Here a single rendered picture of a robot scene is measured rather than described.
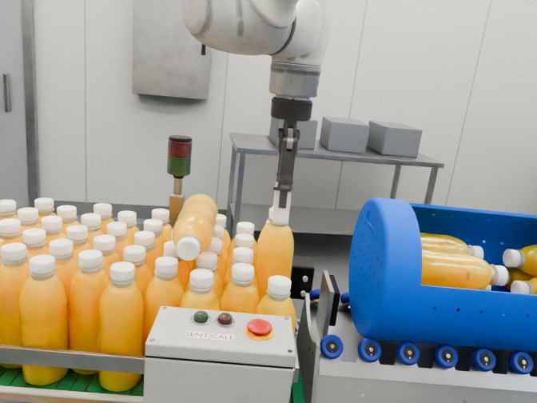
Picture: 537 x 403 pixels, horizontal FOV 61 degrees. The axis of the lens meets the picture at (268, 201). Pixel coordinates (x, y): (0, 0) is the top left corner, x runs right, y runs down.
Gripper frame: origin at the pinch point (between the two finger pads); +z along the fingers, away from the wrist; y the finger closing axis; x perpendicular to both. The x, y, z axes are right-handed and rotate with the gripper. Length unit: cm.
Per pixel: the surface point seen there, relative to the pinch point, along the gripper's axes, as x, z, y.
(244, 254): 6.3, 8.8, -5.7
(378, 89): -95, -13, 346
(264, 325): 2.0, 9.7, -28.1
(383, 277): -18.7, 8.2, -11.6
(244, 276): 5.8, 9.6, -13.3
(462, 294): -32.8, 10.0, -12.3
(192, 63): 66, -21, 297
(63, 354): 34.1, 22.9, -20.5
